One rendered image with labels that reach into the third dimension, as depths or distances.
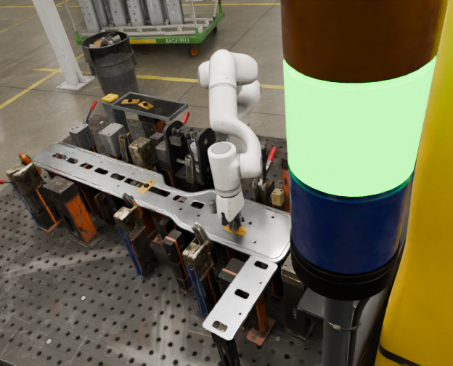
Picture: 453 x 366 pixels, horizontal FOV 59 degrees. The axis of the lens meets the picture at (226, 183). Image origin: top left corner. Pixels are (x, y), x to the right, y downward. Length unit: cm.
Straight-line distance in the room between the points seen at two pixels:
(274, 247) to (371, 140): 116
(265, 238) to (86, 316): 79
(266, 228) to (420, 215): 104
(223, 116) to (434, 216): 93
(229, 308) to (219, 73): 72
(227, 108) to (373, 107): 109
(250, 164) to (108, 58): 332
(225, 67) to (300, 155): 114
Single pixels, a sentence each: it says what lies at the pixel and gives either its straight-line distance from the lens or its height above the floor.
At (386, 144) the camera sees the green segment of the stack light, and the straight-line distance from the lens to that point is 19.
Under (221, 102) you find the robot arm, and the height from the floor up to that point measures 142.
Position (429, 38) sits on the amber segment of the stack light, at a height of 195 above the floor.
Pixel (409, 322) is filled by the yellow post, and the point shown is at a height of 158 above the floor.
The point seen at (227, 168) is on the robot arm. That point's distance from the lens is 118.
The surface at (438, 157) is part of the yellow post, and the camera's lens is 35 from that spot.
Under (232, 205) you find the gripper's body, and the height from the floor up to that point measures 115.
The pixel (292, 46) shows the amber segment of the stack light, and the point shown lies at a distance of 18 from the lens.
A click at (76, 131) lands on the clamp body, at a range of 213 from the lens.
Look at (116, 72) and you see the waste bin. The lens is 444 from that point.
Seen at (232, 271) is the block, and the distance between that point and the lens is 132.
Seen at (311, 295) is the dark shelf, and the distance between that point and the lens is 119.
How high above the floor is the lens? 201
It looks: 39 degrees down
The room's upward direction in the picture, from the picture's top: 10 degrees counter-clockwise
